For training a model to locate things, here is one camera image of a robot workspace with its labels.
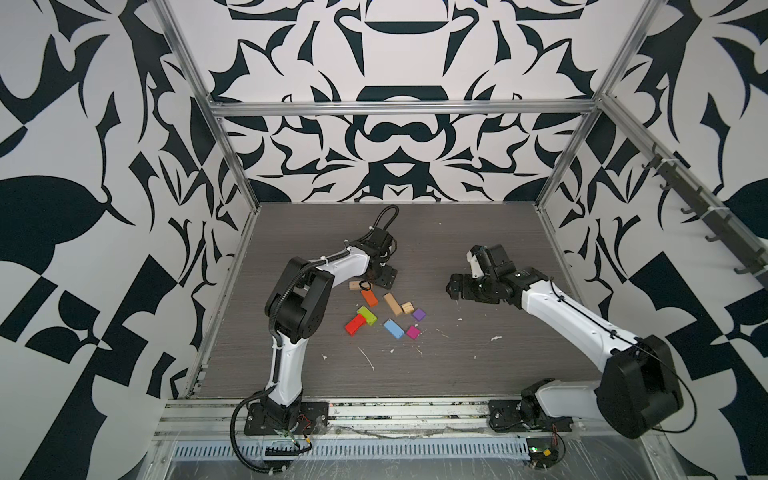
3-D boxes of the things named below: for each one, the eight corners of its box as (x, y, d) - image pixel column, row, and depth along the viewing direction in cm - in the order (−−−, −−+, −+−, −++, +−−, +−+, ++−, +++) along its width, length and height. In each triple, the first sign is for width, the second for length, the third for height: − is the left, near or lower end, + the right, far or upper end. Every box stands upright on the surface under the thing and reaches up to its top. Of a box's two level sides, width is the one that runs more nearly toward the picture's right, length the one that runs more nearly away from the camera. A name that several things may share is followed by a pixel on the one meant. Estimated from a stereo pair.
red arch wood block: (344, 329, 90) (343, 326, 88) (359, 315, 93) (358, 312, 91) (352, 337, 89) (351, 334, 87) (367, 323, 91) (366, 319, 90)
